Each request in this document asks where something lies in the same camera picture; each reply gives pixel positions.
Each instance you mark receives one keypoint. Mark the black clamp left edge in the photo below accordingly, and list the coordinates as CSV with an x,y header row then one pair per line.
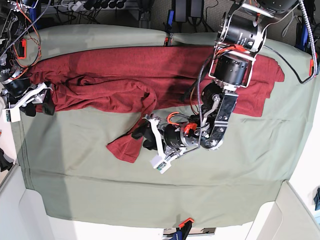
x,y
4,164

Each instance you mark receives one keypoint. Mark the white bin bottom right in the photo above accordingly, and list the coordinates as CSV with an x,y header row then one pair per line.
x,y
286,218

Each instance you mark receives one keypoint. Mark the white bin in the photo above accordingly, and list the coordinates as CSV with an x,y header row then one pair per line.
x,y
286,218
23,215

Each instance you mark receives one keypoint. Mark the white bin bottom left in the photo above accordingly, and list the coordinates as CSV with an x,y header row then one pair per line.
x,y
23,215

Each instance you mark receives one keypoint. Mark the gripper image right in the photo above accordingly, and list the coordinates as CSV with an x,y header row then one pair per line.
x,y
177,136

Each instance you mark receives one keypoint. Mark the white power strip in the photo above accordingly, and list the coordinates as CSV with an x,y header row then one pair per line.
x,y
77,6

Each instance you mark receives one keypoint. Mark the red long-sleeve T-shirt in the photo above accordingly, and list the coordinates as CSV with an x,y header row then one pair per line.
x,y
140,80

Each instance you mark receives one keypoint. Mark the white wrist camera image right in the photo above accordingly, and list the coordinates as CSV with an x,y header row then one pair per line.
x,y
160,164

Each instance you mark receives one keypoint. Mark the metal table leg bracket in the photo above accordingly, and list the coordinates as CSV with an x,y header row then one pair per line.
x,y
144,18

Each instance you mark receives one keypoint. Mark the blue clamp top right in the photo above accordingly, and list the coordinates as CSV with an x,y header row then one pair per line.
x,y
302,39

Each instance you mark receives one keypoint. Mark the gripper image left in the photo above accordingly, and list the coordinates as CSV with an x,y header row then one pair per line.
x,y
21,93

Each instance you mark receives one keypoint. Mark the blue clamp top middle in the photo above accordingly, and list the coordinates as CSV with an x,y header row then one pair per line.
x,y
168,28

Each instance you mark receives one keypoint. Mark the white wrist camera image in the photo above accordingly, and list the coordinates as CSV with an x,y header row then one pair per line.
x,y
160,164
11,115

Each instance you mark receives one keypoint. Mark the orange black clamp left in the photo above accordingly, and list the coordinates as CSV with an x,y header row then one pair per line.
x,y
22,49

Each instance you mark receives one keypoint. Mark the blue cloth right edge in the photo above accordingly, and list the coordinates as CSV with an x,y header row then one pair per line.
x,y
316,200

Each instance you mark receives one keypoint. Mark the blue orange clamp bottom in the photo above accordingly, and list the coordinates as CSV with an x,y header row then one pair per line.
x,y
183,230

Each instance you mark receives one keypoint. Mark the green table cloth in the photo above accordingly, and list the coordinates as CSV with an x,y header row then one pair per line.
x,y
65,159

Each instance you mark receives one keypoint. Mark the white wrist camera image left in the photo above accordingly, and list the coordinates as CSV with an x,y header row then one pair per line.
x,y
11,115

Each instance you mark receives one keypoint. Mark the orange clamp right edge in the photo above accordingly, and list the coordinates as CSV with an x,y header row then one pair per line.
x,y
311,67

